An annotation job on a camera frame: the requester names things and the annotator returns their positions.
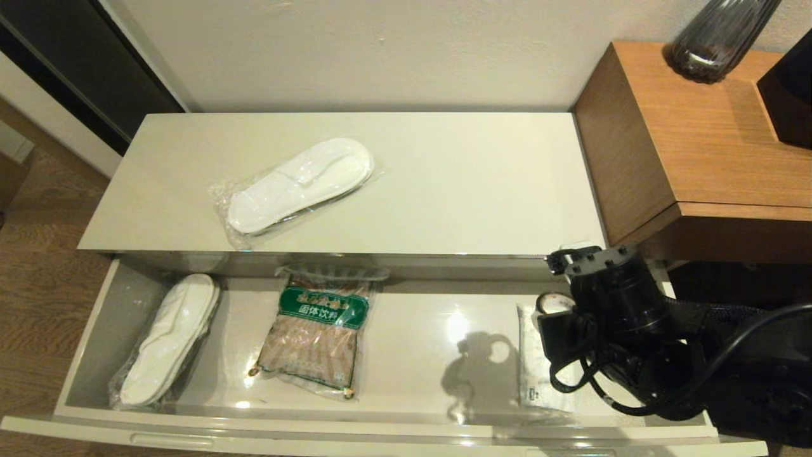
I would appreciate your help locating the black box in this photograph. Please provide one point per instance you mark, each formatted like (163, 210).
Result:
(793, 95)

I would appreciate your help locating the brown wooden side cabinet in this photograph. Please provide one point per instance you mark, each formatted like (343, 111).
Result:
(698, 139)

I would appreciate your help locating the grey ribbed glass vase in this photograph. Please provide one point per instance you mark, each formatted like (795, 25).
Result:
(717, 38)

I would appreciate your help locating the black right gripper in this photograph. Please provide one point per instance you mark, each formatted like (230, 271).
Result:
(564, 336)

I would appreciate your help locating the white slippers in plastic bag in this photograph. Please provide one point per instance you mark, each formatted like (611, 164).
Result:
(298, 187)
(168, 343)

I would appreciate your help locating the white glossy drawer cabinet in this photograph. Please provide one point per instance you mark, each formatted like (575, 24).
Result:
(476, 178)

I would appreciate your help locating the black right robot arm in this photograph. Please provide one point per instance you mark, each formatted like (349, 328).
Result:
(622, 298)

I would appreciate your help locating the drink sachet bag green label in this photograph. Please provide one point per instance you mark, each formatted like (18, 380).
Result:
(317, 343)

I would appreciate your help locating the white tissue pack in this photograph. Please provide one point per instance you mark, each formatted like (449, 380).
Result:
(530, 381)

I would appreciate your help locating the dark door panel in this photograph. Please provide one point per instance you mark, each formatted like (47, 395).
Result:
(76, 57)

